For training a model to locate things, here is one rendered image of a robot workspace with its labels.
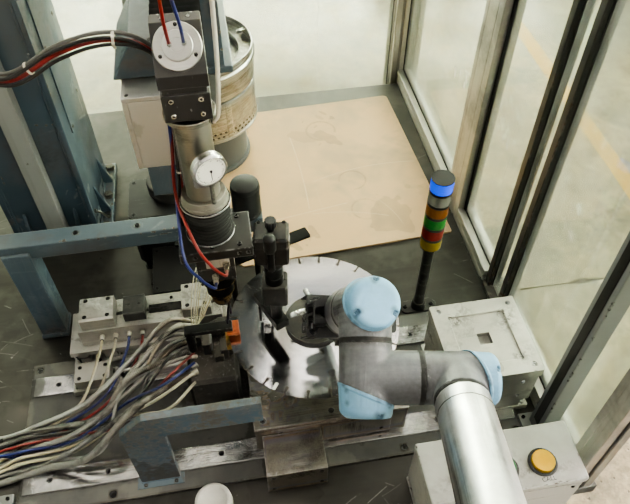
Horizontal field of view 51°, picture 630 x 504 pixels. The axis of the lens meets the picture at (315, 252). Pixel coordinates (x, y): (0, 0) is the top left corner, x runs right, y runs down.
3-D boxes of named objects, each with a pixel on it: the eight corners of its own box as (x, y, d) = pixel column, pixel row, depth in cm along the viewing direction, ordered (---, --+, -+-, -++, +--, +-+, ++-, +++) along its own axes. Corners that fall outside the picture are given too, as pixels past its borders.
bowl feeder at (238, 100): (256, 115, 202) (247, 5, 175) (268, 183, 182) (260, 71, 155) (155, 126, 199) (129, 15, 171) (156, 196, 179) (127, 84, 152)
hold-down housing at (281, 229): (292, 288, 117) (288, 208, 102) (291, 309, 114) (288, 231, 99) (260, 288, 117) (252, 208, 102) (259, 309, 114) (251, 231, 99)
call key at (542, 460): (547, 452, 116) (550, 447, 115) (556, 473, 114) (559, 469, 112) (525, 455, 116) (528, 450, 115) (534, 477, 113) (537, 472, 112)
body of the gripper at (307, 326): (300, 296, 114) (315, 287, 103) (348, 298, 116) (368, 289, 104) (299, 341, 113) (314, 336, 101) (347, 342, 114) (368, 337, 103)
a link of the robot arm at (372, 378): (423, 420, 87) (421, 336, 89) (337, 419, 87) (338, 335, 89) (414, 417, 94) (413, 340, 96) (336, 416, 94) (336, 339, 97)
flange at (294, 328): (313, 289, 132) (313, 281, 131) (354, 321, 127) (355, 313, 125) (273, 321, 127) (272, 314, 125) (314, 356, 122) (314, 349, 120)
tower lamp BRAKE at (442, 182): (449, 179, 127) (451, 168, 125) (456, 195, 124) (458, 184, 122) (426, 182, 127) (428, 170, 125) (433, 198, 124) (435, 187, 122)
